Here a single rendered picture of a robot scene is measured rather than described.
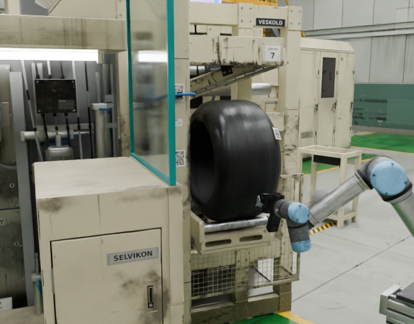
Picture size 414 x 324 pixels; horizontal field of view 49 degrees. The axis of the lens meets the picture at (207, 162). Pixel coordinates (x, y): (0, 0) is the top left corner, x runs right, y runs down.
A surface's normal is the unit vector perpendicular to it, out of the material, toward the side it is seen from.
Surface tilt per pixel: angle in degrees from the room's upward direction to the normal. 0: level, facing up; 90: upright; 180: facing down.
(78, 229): 90
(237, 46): 90
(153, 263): 90
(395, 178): 84
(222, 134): 64
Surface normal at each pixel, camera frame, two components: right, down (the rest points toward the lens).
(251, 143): 0.33, -0.26
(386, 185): -0.26, 0.07
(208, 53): 0.36, 0.17
